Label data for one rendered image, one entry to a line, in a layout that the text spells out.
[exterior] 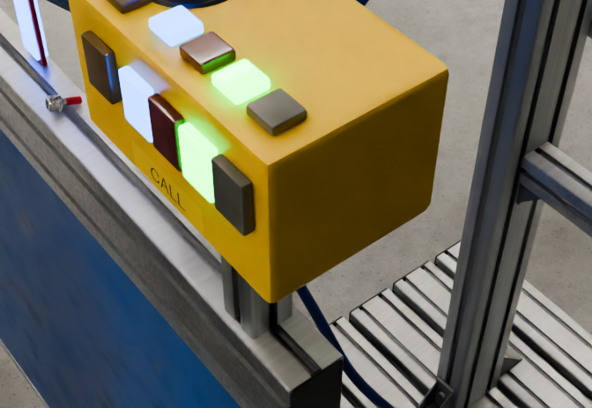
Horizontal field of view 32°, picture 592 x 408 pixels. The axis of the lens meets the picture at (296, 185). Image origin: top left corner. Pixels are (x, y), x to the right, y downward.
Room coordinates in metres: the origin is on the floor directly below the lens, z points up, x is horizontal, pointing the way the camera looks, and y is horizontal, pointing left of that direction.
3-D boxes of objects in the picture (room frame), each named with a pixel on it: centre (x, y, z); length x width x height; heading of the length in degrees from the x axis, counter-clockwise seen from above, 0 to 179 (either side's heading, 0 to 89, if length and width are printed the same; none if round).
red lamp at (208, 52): (0.34, 0.04, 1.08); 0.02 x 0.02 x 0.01; 38
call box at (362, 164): (0.37, 0.02, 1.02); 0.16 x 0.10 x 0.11; 38
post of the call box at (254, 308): (0.37, 0.02, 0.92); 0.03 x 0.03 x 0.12; 38
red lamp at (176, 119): (0.33, 0.06, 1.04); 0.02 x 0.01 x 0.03; 38
